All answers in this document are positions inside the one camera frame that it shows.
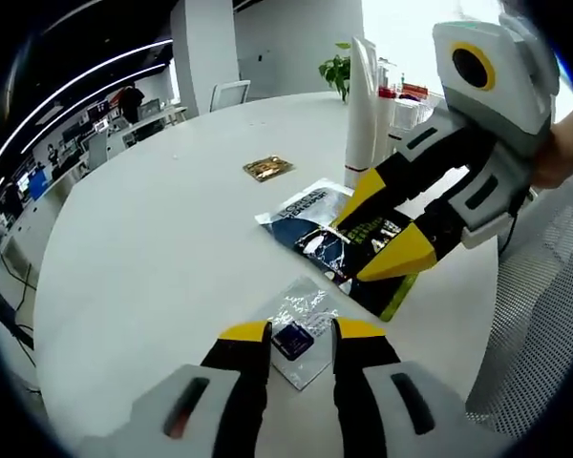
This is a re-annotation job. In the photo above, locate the potted green plant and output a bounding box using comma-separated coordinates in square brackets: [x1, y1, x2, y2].
[317, 40, 353, 105]

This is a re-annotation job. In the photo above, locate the white office chair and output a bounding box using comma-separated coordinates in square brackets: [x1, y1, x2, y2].
[208, 78, 253, 115]

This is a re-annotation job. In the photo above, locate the green black skincare sachet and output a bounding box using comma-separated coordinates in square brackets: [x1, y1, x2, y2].
[254, 177, 420, 324]

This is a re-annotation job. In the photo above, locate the red white box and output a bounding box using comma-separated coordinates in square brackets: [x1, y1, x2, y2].
[399, 80, 430, 102]

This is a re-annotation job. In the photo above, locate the grey mesh office chair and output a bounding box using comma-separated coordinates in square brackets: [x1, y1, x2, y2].
[464, 175, 573, 433]

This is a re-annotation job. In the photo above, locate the gold skincare sachet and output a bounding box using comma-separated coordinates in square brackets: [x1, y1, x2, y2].
[241, 153, 297, 184]

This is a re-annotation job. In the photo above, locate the white skincare tube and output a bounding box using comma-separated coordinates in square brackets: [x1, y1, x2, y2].
[342, 35, 379, 189]

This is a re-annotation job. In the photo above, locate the person's right hand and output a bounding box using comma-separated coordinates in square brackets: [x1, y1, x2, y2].
[528, 102, 573, 190]

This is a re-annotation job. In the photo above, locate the small clear skincare sachet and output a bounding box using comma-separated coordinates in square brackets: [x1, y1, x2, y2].
[260, 275, 341, 393]

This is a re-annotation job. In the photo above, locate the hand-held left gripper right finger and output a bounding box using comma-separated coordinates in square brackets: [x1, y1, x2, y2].
[329, 317, 469, 458]

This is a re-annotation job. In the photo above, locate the blue box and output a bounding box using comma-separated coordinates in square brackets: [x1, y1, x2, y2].
[27, 171, 50, 202]

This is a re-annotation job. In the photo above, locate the white skincare bottle red collar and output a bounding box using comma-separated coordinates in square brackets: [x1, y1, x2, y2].
[372, 58, 399, 158]

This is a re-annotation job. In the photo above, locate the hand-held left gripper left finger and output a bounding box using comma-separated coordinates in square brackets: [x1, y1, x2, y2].
[132, 320, 274, 458]

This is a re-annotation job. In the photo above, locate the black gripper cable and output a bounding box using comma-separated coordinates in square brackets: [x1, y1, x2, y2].
[499, 190, 531, 254]

